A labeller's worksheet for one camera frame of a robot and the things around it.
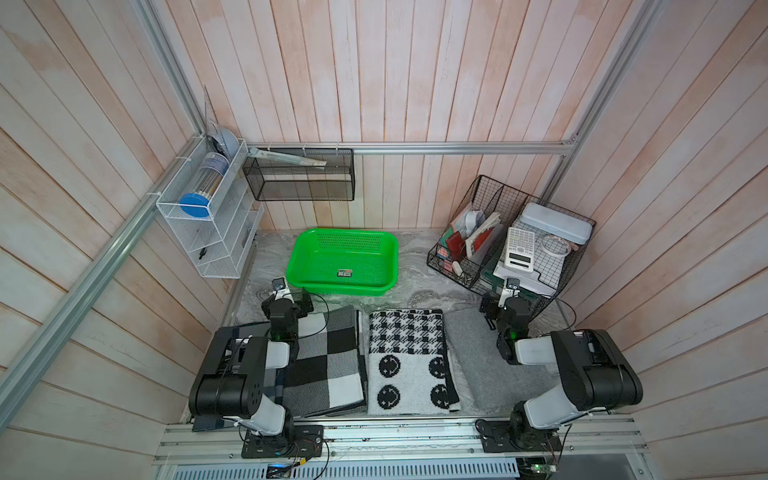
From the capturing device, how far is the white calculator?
33.1 inches

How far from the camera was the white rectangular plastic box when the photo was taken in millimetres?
903

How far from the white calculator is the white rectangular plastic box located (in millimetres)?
56
